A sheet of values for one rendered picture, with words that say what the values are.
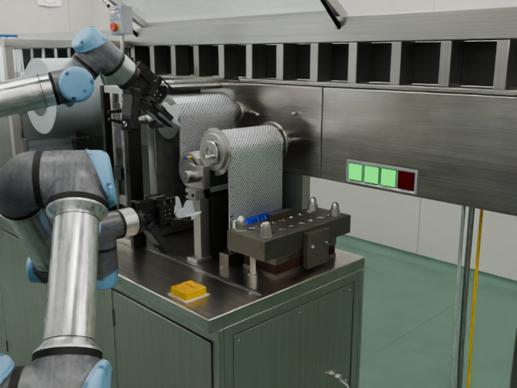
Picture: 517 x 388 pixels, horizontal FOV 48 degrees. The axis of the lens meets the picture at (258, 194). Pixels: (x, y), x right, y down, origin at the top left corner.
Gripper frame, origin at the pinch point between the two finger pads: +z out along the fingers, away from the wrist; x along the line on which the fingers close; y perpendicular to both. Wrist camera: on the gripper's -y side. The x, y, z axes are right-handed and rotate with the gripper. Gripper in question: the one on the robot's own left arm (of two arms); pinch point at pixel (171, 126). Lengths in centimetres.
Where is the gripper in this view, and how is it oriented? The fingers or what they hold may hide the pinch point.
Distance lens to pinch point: 164.6
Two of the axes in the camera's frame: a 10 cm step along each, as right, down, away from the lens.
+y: 4.6, -8.5, 2.6
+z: 5.5, 5.0, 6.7
